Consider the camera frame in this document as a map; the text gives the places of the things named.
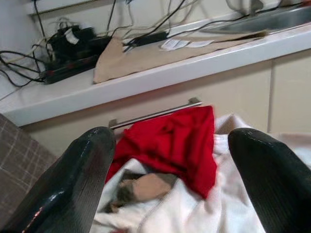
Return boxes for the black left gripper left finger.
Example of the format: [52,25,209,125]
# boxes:
[0,126,117,233]

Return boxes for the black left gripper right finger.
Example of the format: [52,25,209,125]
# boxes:
[227,128,311,233]

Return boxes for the brown plaid fabric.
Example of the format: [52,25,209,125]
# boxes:
[0,113,58,219]

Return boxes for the beige and grey garment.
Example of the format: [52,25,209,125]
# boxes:
[104,169,178,214]

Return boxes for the white cloth garment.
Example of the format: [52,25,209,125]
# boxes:
[93,114,311,233]

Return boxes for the cream cabinet door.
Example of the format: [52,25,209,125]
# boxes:
[267,52,311,134]

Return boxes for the red cloth garment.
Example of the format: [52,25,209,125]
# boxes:
[106,105,218,200]

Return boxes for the cream cabinet drawer front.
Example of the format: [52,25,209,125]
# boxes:
[20,59,273,158]

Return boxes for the black power strip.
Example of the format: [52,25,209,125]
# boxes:
[38,53,102,85]

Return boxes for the white countertop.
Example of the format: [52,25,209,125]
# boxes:
[0,8,311,127]

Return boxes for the black electronic device box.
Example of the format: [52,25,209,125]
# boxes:
[46,24,112,64]

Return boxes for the brown cardboard sheet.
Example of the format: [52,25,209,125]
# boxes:
[92,29,268,85]

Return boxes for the stainless steel sink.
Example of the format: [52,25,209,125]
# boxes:
[199,4,311,34]

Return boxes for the black power adapter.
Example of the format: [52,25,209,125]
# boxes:
[122,31,168,47]

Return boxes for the silver drawer handle bar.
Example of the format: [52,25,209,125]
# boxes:
[108,97,203,131]

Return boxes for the black cable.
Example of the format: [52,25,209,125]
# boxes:
[0,50,47,88]

